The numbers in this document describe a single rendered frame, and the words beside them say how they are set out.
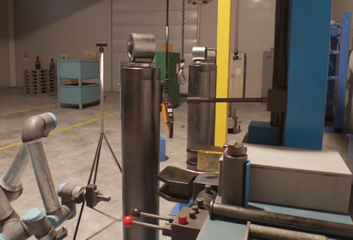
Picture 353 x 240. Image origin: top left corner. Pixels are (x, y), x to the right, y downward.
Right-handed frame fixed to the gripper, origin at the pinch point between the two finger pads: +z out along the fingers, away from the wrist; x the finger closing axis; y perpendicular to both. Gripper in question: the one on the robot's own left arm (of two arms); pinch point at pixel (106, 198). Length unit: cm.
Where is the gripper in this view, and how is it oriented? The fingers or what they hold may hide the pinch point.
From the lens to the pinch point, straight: 194.1
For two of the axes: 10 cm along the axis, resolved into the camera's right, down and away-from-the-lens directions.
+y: 3.0, -1.0, 9.5
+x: -0.2, 9.9, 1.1
